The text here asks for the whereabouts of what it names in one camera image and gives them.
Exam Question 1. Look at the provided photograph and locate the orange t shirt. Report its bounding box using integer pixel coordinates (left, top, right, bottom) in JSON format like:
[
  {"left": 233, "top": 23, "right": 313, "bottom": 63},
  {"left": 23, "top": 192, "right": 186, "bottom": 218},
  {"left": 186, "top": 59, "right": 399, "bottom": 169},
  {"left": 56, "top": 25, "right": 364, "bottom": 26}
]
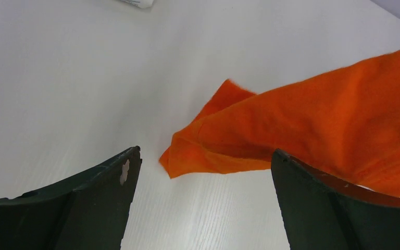
[{"left": 159, "top": 50, "right": 400, "bottom": 197}]

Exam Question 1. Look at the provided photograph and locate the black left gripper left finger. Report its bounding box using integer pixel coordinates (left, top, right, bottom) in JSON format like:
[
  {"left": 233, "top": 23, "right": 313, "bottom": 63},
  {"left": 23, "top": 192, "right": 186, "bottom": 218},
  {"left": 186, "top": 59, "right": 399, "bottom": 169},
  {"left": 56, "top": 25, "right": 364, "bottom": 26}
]
[{"left": 0, "top": 146, "right": 142, "bottom": 249}]

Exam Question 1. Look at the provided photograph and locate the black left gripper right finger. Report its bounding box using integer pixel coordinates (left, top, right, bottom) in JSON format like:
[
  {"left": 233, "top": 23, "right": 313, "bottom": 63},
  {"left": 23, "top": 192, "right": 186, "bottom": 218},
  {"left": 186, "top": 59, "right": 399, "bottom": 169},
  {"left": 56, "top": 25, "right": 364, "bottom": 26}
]
[{"left": 271, "top": 149, "right": 400, "bottom": 249}]

